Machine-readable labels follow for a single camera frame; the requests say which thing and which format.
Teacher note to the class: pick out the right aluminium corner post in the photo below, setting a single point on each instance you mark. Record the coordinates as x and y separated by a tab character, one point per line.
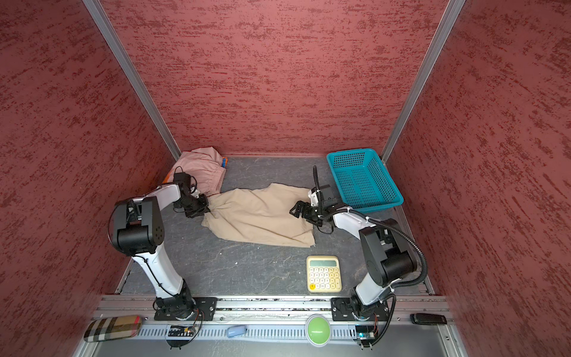
441	35

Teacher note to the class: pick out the right small circuit board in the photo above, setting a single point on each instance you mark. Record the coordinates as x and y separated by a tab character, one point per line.
365	335

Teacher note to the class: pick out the cream yellow calculator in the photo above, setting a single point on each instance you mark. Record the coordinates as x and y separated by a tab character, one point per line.
323	274

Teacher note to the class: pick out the aluminium front rail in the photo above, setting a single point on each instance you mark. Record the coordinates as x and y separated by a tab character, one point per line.
276	327

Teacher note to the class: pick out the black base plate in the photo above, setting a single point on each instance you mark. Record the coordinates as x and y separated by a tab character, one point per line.
200	307
341	309

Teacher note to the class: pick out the small circuit board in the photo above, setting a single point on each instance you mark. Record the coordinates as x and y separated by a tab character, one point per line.
179	336
365	335

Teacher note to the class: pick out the left aluminium corner post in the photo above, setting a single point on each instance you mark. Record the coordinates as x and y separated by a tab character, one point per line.
105	27

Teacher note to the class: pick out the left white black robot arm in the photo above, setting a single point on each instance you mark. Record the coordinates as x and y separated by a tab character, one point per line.
138	232

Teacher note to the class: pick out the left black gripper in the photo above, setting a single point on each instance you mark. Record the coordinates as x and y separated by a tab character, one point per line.
201	210

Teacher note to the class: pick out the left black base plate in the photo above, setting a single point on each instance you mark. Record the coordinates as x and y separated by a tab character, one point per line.
200	307

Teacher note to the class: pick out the green round push button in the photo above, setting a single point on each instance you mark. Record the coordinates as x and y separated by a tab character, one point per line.
318	330

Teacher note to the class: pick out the left small circuit board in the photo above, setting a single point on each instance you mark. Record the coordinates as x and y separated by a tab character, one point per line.
179	336

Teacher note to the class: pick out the plaid glasses case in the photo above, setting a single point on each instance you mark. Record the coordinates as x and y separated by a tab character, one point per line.
109	329

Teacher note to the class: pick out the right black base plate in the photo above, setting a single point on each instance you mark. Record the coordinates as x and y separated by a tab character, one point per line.
341	309

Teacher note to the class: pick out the black remote device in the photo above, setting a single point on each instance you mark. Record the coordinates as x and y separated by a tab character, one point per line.
427	319

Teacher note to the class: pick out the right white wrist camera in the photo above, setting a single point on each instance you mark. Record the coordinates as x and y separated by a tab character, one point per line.
326	197

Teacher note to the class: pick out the beige shorts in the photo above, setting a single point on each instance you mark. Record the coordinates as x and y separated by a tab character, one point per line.
260	216

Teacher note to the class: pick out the teal plastic basket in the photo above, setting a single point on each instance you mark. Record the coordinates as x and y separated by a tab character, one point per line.
363	181

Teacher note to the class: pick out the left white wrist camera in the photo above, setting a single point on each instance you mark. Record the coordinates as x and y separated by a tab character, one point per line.
182	179

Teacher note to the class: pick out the small blue grey eraser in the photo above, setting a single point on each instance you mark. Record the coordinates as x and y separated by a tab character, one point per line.
236	331

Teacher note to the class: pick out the pink shorts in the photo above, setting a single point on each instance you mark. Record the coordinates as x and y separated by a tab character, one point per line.
205	165

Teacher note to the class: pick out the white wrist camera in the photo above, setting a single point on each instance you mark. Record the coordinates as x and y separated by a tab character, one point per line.
182	179
326	197

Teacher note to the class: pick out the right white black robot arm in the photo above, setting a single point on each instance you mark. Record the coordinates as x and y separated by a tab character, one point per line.
389	254

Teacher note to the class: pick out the aluminium corner post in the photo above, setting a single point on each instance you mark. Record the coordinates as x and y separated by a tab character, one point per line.
441	35
105	27

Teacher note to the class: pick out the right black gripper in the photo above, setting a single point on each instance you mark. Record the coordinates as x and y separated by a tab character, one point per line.
306	214

